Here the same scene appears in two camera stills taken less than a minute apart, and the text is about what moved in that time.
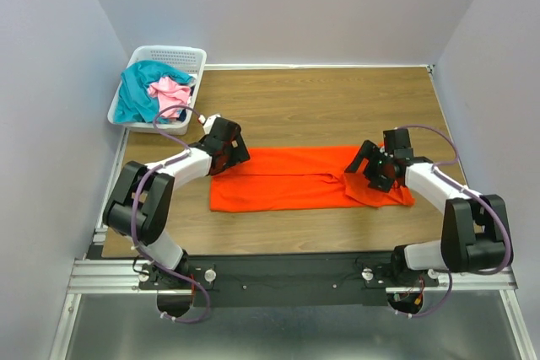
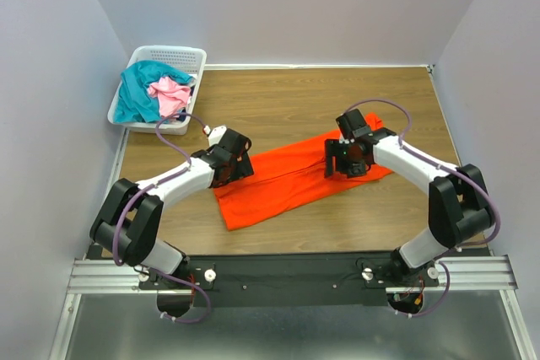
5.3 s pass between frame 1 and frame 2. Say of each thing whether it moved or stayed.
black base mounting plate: stayed
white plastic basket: stayed
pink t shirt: stayed
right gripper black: moved
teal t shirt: stayed
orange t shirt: moved
